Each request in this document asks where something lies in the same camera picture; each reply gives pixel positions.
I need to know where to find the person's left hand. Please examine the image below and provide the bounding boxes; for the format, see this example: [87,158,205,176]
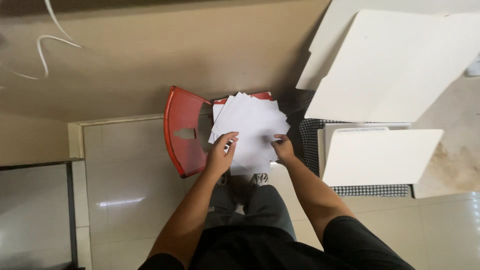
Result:
[205,131,239,176]

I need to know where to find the person's right hand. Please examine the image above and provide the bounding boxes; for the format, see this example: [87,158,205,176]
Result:
[271,134,296,164]

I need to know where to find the pile of white paper sheets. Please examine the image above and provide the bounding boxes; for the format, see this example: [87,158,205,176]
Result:
[208,92,291,176]

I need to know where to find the black white checkered cloth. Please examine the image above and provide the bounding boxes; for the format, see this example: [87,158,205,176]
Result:
[299,90,409,197]

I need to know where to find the person's right patterned shoe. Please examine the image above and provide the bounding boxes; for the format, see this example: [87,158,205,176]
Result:
[250,173,269,187]

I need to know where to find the red plastic chair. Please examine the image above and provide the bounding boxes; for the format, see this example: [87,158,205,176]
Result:
[163,86,273,179]

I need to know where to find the person's grey trousers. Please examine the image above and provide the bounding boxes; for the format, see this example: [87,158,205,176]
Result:
[203,184,298,241]

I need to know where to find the white flat box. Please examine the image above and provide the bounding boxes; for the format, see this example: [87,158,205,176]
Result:
[324,122,412,158]

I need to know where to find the small cream board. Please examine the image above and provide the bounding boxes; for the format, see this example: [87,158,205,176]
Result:
[318,127,445,187]

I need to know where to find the person's black shirt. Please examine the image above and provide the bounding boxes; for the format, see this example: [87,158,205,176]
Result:
[138,215,415,270]

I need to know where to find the large cream board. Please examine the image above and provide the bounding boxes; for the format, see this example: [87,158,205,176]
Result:
[296,0,480,123]

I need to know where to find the dark framed glass panel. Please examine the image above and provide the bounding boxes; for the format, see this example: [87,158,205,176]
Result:
[0,160,79,270]

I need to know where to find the white cable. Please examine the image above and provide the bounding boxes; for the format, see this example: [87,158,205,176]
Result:
[0,0,84,90]

